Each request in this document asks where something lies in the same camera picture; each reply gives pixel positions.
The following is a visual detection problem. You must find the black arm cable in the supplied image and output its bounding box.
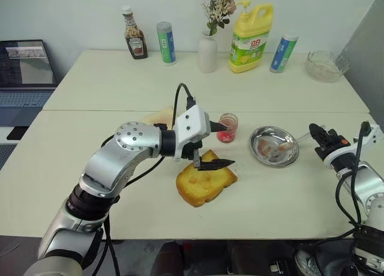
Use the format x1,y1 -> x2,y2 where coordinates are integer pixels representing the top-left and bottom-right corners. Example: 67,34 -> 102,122
335,121 -> 373,229
100,83 -> 197,276

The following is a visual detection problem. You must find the golden toast slice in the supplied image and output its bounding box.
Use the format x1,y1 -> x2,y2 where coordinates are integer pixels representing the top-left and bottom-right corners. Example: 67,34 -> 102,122
175,149 -> 239,208

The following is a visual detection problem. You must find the white sneaker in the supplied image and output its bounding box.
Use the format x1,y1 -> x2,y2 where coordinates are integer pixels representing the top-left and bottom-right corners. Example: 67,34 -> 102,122
294,247 -> 323,276

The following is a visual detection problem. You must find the ketchup bottle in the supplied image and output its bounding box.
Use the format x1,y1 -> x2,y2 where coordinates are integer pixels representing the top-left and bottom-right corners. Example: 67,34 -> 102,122
121,5 -> 149,61

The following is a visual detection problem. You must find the dried flower bouquet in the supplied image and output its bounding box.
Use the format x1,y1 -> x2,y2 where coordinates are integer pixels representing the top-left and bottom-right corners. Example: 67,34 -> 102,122
200,0 -> 238,37

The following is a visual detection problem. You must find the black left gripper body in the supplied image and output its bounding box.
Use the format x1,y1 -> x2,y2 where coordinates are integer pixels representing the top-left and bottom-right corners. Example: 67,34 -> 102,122
181,139 -> 205,169

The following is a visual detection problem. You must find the grey canister blue green label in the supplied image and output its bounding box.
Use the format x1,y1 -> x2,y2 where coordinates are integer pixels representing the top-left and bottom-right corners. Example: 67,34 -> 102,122
155,21 -> 178,67
269,32 -> 299,74

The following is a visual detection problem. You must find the yellow detergent pump bottle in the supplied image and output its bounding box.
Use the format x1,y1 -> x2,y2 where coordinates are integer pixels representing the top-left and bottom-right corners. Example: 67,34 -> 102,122
228,0 -> 275,74

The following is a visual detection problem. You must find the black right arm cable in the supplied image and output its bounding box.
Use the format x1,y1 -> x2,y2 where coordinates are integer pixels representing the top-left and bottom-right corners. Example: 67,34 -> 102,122
335,121 -> 373,229

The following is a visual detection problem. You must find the pale bread slice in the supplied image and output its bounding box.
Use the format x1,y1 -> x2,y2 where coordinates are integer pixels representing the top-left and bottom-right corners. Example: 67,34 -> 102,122
140,105 -> 178,130

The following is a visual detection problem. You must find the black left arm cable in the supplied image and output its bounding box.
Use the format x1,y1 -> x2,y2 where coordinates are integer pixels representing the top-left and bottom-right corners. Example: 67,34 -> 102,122
100,83 -> 197,276

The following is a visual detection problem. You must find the dark grey perforated panel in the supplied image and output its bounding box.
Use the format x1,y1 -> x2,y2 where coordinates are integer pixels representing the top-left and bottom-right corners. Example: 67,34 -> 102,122
0,143 -> 16,170

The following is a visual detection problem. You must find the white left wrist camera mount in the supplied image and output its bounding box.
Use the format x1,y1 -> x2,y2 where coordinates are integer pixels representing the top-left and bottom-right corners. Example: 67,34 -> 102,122
172,104 -> 212,163

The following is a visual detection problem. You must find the white ceramic vase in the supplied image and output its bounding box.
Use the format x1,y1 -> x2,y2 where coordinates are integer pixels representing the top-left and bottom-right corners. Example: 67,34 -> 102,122
197,30 -> 218,74

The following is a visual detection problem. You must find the metal spoon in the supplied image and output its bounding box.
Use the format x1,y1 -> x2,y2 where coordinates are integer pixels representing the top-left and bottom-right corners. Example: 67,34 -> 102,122
277,131 -> 313,153

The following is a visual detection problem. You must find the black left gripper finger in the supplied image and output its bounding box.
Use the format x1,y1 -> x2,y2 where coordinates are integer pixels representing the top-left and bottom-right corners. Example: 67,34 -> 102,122
197,157 -> 236,172
209,119 -> 229,136

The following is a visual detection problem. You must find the dark rounded shape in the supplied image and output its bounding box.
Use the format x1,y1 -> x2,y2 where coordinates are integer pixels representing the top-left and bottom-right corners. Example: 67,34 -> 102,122
157,241 -> 185,276

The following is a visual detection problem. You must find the black phone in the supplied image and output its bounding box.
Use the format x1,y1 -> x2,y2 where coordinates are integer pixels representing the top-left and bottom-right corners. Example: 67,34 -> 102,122
6,125 -> 31,141

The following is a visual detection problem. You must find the round metal plate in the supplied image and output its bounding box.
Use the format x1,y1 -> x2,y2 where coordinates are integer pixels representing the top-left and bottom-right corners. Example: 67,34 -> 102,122
248,125 -> 301,168

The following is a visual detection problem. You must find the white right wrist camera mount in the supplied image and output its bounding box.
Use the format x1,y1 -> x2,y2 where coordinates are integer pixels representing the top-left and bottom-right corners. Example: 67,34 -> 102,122
314,122 -> 381,170

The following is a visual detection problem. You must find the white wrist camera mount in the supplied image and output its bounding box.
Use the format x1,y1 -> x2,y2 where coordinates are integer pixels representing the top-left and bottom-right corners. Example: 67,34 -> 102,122
172,104 -> 212,163
314,122 -> 381,170

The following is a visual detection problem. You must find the open laptop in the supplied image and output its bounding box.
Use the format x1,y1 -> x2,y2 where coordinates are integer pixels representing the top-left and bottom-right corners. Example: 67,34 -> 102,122
0,39 -> 58,127

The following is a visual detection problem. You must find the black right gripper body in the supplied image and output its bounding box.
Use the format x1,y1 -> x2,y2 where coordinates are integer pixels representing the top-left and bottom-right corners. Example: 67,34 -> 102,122
314,128 -> 351,157

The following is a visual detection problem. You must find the small glass jam jar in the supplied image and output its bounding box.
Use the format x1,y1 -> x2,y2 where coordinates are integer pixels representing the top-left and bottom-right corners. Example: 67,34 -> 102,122
217,112 -> 239,143

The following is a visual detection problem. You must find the clear glass bowl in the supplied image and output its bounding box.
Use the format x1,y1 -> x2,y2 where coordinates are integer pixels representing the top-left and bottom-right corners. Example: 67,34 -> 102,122
305,50 -> 350,83

